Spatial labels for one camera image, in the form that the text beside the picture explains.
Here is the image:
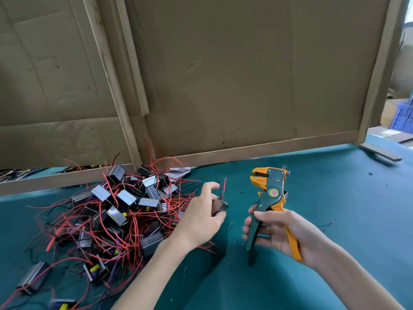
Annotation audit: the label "person's left hand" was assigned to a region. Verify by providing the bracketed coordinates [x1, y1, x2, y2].
[169, 182, 228, 251]

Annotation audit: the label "person's right hand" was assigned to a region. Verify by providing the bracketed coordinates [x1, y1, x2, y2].
[242, 205, 334, 269]

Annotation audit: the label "orange green wire strippers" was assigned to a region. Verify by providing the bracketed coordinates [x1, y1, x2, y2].
[245, 166, 303, 265]

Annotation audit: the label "pile of wired transformers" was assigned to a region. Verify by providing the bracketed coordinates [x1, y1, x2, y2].
[0, 148, 217, 310]

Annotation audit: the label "person's right forearm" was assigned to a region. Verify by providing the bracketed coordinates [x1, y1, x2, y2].
[316, 241, 404, 310]

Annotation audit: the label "person's left forearm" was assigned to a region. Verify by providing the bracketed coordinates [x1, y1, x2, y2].
[113, 234, 194, 310]

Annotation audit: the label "flat grey board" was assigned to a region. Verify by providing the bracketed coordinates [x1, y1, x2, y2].
[359, 126, 413, 162]

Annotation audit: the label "brown cardboard box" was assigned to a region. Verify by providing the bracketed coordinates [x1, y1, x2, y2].
[381, 96, 410, 130]

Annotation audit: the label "blue plastic crate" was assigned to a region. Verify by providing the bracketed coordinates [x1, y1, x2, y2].
[391, 93, 413, 134]

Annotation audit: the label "smooth brown cardboard panel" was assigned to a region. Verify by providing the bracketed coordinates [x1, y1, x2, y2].
[126, 0, 391, 159]

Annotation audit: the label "thin wooden strip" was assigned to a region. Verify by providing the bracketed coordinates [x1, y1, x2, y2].
[115, 0, 151, 117]

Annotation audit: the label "creased brown cardboard panel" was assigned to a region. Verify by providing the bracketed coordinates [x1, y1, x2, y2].
[0, 0, 133, 168]

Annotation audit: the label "long wooden bottom rail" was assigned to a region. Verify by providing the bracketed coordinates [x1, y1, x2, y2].
[155, 130, 360, 171]

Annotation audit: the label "short wooden bottom rail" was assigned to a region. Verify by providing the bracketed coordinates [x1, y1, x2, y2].
[0, 166, 136, 195]

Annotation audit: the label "wide wooden post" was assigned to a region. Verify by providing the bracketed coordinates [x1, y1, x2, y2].
[83, 0, 143, 168]

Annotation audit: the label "heap of black cables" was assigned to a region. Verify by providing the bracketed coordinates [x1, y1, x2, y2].
[0, 166, 65, 183]

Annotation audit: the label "wooden corner post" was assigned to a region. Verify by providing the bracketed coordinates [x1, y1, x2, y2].
[357, 0, 410, 145]

